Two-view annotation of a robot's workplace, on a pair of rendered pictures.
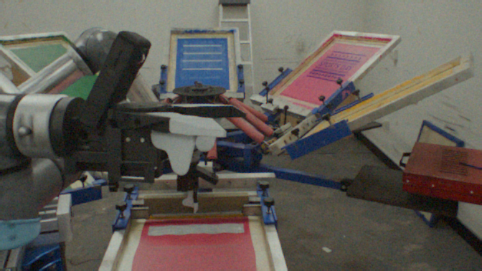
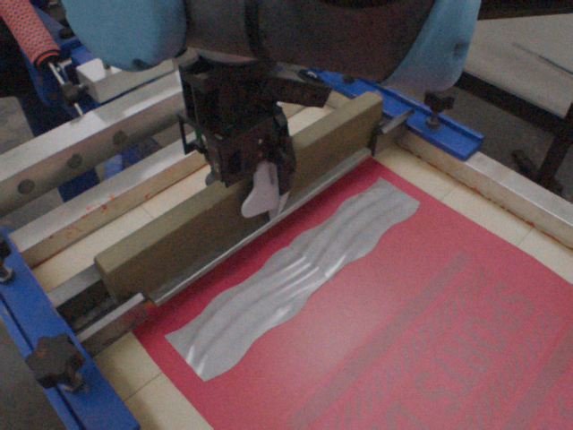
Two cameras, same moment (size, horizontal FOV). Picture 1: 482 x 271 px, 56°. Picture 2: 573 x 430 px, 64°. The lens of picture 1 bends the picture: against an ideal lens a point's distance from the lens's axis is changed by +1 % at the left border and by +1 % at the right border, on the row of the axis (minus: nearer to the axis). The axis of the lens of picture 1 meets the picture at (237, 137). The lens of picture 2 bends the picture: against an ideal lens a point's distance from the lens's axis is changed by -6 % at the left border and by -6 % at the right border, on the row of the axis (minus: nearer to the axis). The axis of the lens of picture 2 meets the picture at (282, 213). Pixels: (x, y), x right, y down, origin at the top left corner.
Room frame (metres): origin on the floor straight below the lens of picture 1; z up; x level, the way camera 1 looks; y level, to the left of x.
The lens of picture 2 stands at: (1.27, 0.40, 1.41)
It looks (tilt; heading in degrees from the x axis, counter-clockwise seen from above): 47 degrees down; 320
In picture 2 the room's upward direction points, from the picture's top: straight up
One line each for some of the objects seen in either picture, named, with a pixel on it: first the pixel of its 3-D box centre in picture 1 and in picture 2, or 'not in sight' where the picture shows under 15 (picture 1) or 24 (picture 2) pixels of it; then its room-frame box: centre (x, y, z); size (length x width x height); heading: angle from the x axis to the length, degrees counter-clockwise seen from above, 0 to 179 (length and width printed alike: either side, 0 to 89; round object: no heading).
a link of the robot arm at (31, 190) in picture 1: (11, 195); not in sight; (0.53, 0.29, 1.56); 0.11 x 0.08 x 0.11; 172
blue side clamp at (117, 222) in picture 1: (126, 214); (47, 339); (1.60, 0.44, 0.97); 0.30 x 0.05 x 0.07; 3
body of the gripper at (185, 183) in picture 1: (188, 174); (235, 107); (1.59, 0.19, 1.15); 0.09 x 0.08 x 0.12; 93
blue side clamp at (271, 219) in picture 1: (265, 209); (385, 116); (1.63, -0.12, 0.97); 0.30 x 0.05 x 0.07; 3
